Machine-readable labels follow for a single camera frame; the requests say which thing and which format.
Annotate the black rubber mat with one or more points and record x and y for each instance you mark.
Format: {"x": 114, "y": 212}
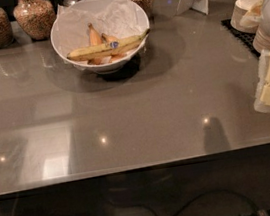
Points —
{"x": 245, "y": 39}

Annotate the white ceramic bowl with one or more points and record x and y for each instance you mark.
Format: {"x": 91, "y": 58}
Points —
{"x": 107, "y": 65}

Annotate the stack of white paper bowls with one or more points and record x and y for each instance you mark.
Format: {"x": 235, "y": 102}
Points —
{"x": 246, "y": 15}

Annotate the small orange banana right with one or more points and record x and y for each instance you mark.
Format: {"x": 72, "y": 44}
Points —
{"x": 108, "y": 38}

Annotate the small orange banana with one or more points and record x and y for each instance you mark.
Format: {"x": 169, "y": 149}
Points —
{"x": 108, "y": 38}
{"x": 94, "y": 37}

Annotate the white paper bowl liner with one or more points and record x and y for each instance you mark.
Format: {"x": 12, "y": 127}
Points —
{"x": 120, "y": 18}

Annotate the small orange banana left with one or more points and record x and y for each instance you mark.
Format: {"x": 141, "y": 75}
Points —
{"x": 94, "y": 37}

